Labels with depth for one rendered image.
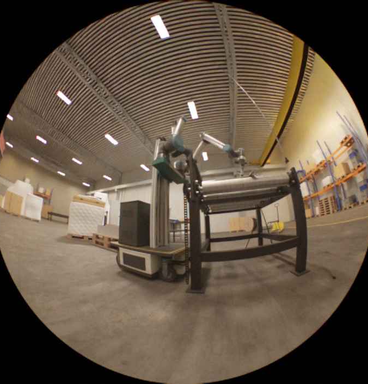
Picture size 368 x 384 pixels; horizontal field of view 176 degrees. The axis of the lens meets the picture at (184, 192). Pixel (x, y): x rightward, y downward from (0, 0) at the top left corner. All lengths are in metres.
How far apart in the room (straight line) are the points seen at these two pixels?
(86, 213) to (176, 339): 3.70
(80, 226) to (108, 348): 3.56
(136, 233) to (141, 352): 1.10
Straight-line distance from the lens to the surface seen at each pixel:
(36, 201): 8.21
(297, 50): 7.71
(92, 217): 3.95
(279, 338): 0.69
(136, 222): 1.33
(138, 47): 8.24
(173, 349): 0.63
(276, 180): 1.09
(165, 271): 1.18
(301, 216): 1.17
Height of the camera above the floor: 0.53
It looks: 18 degrees up
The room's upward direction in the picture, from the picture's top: 2 degrees counter-clockwise
